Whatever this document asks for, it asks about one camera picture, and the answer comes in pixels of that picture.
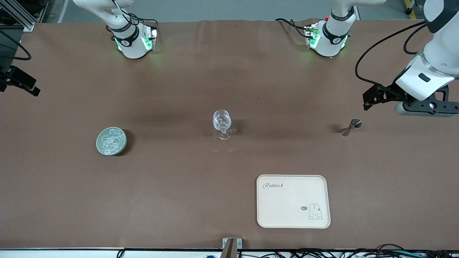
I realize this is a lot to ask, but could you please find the silver metal jigger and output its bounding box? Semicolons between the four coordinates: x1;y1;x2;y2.
339;118;363;137

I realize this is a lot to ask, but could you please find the cream rabbit print tray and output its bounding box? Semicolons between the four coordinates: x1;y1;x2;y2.
256;175;331;229

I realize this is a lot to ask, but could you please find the pile of clear ice cubes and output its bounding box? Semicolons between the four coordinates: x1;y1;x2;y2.
100;129;124;154

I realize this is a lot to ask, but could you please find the clear wine glass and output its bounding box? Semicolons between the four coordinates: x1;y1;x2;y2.
213;110;232;140

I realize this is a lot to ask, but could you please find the metal base connector panel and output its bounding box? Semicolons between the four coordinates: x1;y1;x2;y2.
305;24;320;49
143;26;159;51

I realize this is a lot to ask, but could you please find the green round bowl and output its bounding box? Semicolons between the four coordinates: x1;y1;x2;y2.
96;127;128;156

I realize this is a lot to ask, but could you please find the brown table cloth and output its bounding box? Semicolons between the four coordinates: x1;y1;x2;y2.
0;19;459;250

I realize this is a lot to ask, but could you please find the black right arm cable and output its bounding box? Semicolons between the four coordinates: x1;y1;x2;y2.
0;30;32;61

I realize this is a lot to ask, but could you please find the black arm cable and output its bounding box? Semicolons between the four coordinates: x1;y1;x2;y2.
355;21;428;97
0;30;32;61

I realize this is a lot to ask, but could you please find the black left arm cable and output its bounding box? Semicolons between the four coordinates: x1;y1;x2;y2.
355;21;428;97

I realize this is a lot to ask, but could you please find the aluminium workcell frame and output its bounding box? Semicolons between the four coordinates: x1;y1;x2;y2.
0;0;36;32

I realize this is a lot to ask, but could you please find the black base cable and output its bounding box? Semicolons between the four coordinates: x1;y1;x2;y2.
108;0;159;31
275;18;309;38

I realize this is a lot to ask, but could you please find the black cable bundle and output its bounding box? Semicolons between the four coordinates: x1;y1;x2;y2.
237;244;459;258

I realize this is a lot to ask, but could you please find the brown camera post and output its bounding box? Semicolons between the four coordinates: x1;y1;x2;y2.
223;239;237;258

